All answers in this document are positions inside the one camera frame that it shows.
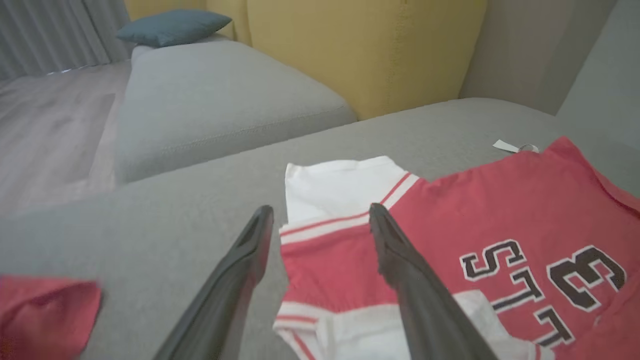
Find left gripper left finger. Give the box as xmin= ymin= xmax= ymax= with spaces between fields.
xmin=152 ymin=204 xmax=275 ymax=360

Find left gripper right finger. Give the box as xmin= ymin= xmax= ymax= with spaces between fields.
xmin=369 ymin=202 xmax=501 ymax=360

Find red jersey with white sleeves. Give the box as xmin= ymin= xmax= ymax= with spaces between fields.
xmin=273 ymin=136 xmax=640 ymax=360

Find red Bulls shorts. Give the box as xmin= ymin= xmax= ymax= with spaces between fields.
xmin=0 ymin=274 xmax=103 ymax=360

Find white garment tag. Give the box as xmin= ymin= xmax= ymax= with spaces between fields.
xmin=492 ymin=139 xmax=541 ymax=154

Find large grey sofa seat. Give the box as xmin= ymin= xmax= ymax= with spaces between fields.
xmin=0 ymin=97 xmax=640 ymax=360

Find teal throw pillow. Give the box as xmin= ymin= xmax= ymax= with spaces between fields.
xmin=116 ymin=9 xmax=233 ymax=49

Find wide yellow sofa back cushion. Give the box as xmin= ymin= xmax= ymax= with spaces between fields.
xmin=246 ymin=0 xmax=488 ymax=121

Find grey sofa back cushion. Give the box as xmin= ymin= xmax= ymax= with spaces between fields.
xmin=459 ymin=0 xmax=618 ymax=116
xmin=556 ymin=0 xmax=640 ymax=198

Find grey pleated curtain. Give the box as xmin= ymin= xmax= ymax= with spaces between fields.
xmin=0 ymin=0 xmax=133 ymax=81

